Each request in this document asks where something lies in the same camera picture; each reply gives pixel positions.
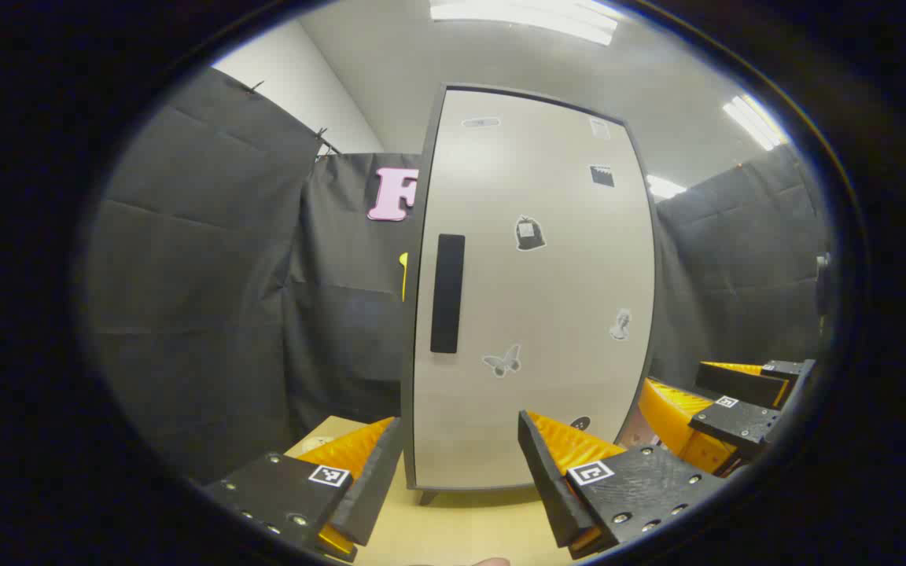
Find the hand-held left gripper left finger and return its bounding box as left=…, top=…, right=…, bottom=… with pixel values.
left=203, top=417, right=405, bottom=563

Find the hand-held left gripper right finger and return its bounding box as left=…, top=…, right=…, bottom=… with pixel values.
left=517, top=410, right=729, bottom=560

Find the grey cabinet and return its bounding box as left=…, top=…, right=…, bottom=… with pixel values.
left=400, top=83, right=658, bottom=505

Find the black door handle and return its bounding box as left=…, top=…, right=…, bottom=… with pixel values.
left=430, top=233, right=466, bottom=355

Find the black backdrop cloth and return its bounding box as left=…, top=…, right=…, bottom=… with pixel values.
left=83, top=67, right=831, bottom=484

